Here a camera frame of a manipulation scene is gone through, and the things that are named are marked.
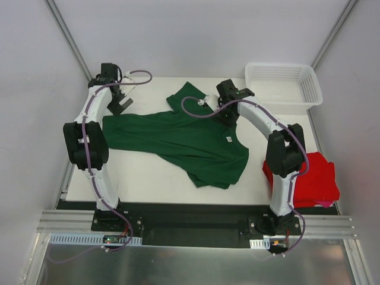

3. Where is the green t shirt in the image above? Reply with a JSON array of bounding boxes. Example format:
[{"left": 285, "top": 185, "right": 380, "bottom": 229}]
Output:
[{"left": 103, "top": 82, "right": 249, "bottom": 189}]

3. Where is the white plastic basket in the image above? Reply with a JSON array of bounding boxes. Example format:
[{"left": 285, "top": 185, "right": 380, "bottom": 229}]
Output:
[{"left": 245, "top": 63, "right": 323, "bottom": 115}]

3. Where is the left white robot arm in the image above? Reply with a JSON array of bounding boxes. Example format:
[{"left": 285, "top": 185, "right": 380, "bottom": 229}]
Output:
[{"left": 63, "top": 63, "right": 133, "bottom": 231}]

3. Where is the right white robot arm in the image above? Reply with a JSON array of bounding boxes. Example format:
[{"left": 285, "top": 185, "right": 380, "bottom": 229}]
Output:
[{"left": 216, "top": 79, "right": 307, "bottom": 235}]

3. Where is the red folded t shirt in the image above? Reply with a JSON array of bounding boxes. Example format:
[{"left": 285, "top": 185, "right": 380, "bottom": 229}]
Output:
[{"left": 262, "top": 152, "right": 340, "bottom": 211}]

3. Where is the pink folded t shirt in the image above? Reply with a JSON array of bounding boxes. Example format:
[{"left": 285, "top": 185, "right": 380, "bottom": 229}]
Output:
[{"left": 315, "top": 201, "right": 334, "bottom": 208}]

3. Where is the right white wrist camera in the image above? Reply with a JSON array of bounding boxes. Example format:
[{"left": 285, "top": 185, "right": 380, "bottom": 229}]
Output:
[{"left": 198, "top": 94, "right": 219, "bottom": 110}]

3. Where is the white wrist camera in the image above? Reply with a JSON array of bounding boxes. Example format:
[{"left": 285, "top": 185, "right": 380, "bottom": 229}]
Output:
[
  {"left": 121, "top": 71, "right": 137, "bottom": 89},
  {"left": 198, "top": 94, "right": 219, "bottom": 110}
]

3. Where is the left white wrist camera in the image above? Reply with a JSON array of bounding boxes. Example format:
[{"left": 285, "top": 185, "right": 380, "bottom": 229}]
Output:
[{"left": 121, "top": 71, "right": 137, "bottom": 89}]

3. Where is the aluminium frame rail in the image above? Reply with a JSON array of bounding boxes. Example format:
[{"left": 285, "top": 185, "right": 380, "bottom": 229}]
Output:
[{"left": 37, "top": 210, "right": 359, "bottom": 239}]

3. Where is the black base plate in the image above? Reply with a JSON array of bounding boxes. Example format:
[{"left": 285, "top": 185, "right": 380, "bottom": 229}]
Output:
[{"left": 91, "top": 202, "right": 301, "bottom": 248}]

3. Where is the left white cable duct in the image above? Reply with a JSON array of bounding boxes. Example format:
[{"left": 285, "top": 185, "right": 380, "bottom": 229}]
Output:
[{"left": 49, "top": 233, "right": 143, "bottom": 247}]

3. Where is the white cable duct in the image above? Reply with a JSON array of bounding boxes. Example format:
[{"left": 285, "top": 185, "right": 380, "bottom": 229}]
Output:
[
  {"left": 249, "top": 237, "right": 270, "bottom": 250},
  {"left": 49, "top": 233, "right": 143, "bottom": 247}
]

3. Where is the right white cable duct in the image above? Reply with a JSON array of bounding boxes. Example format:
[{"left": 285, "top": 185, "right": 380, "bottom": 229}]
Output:
[{"left": 249, "top": 237, "right": 270, "bottom": 250}]

